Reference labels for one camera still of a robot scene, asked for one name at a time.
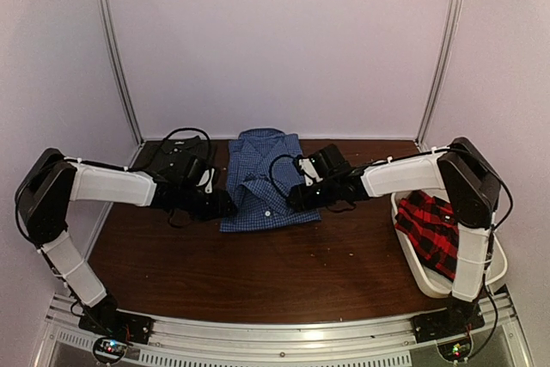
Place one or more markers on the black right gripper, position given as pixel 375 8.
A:
pixel 303 201

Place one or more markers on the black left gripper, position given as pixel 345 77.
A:
pixel 219 208

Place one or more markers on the blue plaid long sleeve shirt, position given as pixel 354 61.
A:
pixel 260 176

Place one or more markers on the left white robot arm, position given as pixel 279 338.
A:
pixel 46 199

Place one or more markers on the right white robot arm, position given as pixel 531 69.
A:
pixel 470 183

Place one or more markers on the dark folded shirt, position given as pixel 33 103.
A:
pixel 156 155

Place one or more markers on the red black plaid shirt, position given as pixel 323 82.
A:
pixel 429 224

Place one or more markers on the white plastic bin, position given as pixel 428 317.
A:
pixel 434 272

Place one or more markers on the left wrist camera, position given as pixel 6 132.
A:
pixel 208 180

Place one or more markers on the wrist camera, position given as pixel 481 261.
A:
pixel 208 180
pixel 305 167

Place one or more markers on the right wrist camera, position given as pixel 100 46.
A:
pixel 305 167

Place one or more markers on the front aluminium rail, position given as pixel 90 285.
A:
pixel 387 341

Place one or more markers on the right aluminium frame post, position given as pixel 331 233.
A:
pixel 449 30

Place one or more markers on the aluminium frame post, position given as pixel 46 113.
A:
pixel 449 30
pixel 115 59

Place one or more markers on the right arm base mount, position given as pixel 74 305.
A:
pixel 451 328

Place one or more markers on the left aluminium frame post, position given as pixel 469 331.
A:
pixel 115 59

